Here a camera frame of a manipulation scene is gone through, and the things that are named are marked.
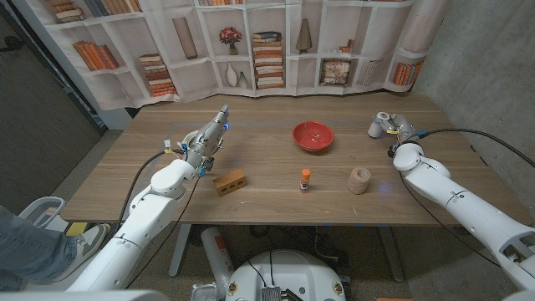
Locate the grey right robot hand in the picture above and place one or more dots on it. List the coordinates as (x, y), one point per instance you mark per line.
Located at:
(403, 125)

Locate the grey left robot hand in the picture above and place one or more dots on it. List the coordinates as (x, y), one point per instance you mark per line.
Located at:
(207, 140)

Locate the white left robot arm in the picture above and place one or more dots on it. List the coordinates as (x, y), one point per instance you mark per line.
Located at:
(142, 221)

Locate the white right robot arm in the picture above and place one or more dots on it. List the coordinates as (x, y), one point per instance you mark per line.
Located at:
(468, 205)

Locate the wooden brick block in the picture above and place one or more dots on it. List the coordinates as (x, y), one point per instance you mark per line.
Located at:
(230, 182)

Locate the red bowl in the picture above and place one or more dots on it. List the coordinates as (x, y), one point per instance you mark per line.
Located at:
(312, 136)

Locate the orange capped glue stick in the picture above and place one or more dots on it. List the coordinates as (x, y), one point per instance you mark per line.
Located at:
(305, 180)

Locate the tan twine roll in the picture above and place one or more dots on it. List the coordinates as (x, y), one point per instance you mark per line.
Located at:
(358, 182)

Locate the grey table leg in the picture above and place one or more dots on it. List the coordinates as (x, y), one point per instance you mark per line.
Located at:
(390, 255)
(179, 251)

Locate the printed bookshelf backdrop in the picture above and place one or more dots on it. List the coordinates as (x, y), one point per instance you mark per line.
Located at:
(276, 25)

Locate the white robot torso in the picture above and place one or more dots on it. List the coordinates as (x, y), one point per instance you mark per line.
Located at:
(288, 271)

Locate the white grey sneaker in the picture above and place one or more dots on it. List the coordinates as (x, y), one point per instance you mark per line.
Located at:
(85, 242)

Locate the white plastic bin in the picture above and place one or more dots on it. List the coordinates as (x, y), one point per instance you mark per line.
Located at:
(37, 207)

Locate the person's leg in jeans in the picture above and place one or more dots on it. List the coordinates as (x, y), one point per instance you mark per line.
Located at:
(29, 251)

